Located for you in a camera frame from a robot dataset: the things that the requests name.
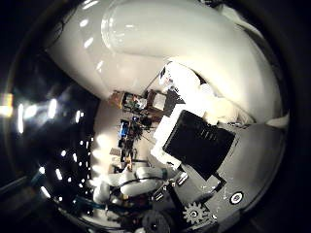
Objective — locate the computer monitor with blue screen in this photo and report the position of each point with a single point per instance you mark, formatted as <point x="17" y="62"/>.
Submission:
<point x="124" y="129"/>

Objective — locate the wooden shelf with clutter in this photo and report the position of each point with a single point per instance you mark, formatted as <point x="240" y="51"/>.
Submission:
<point x="129" y="100"/>

